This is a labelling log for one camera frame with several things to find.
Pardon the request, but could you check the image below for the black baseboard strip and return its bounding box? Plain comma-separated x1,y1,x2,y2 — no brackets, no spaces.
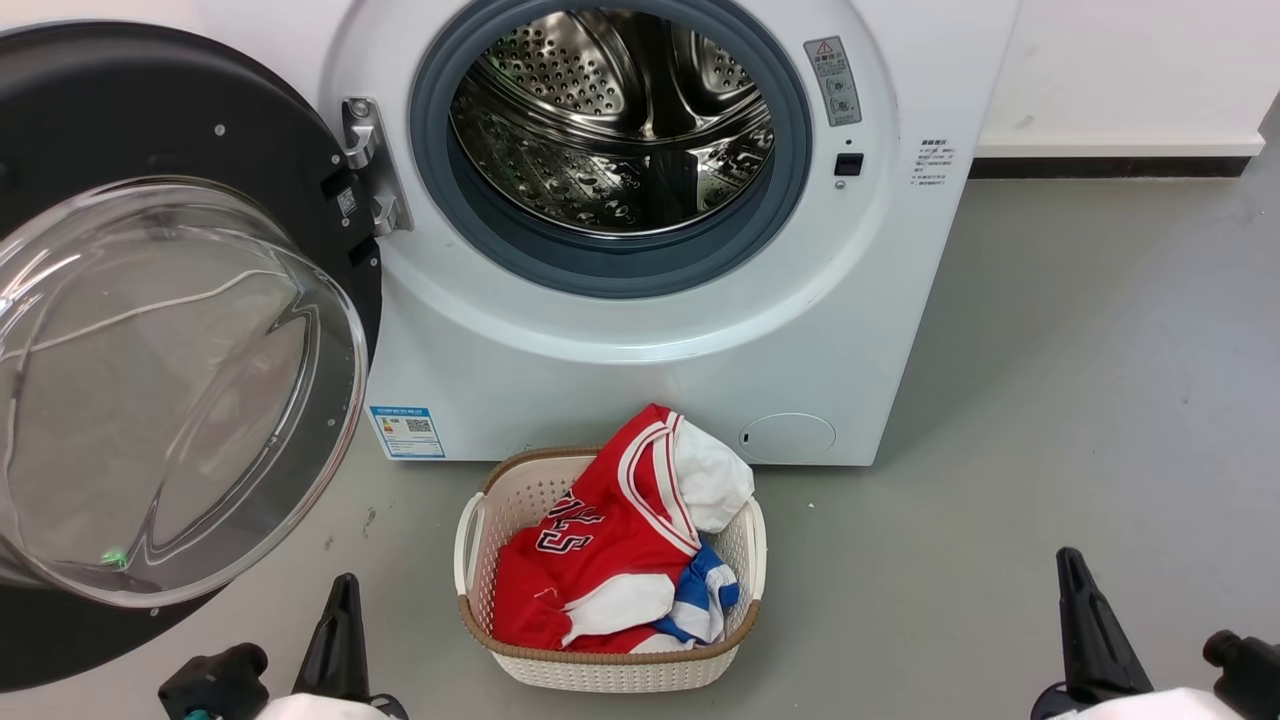
968,157,1253,180

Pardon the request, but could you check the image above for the white front-load washing machine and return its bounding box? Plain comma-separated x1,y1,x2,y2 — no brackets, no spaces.
195,0,1023,467

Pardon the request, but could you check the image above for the blue energy label sticker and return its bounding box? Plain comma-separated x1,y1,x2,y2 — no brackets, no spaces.
368,405,447,460

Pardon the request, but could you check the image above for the red basketball jersey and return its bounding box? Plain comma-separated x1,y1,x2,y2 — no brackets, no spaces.
492,404,706,653

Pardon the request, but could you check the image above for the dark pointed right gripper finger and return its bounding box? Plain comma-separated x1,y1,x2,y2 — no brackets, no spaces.
1057,547,1153,706

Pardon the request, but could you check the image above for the round white filter cover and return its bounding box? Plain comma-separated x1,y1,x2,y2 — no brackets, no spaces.
738,413,837,464

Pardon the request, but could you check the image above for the white power cable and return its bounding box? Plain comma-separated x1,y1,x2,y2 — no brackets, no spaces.
0,270,296,358

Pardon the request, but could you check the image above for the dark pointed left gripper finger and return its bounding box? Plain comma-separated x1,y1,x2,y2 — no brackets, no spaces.
293,573,371,699

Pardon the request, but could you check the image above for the grey warning sticker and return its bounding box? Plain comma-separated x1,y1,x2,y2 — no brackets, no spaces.
804,37,863,128

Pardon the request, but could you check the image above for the small black text sticker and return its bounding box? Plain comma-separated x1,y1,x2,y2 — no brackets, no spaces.
912,138,958,189

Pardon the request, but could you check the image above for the black round glass washer door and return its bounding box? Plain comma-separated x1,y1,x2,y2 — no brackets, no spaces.
0,22,386,691

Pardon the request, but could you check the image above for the steel perforated washer drum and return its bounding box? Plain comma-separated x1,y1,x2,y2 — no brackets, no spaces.
450,8,777,239

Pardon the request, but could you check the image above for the cream woven plastic laundry basket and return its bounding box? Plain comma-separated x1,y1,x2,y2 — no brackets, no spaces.
455,447,768,693

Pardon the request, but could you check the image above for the blue and white striped garment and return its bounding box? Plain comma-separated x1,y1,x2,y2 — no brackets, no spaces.
655,543,742,644

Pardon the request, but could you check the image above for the silver metal door hinge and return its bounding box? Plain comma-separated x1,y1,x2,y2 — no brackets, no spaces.
340,97,414,237

